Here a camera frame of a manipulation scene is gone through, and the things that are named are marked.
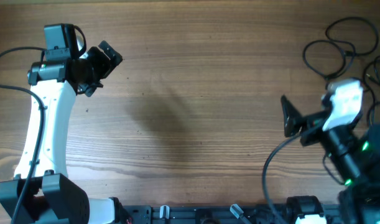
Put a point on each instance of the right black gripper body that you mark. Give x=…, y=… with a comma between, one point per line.
x=315, y=129

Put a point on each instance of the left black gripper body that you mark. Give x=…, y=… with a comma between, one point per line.
x=96, y=66

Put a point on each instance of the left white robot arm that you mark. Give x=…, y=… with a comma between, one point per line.
x=40, y=190

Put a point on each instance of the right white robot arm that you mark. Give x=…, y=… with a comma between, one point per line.
x=357, y=160

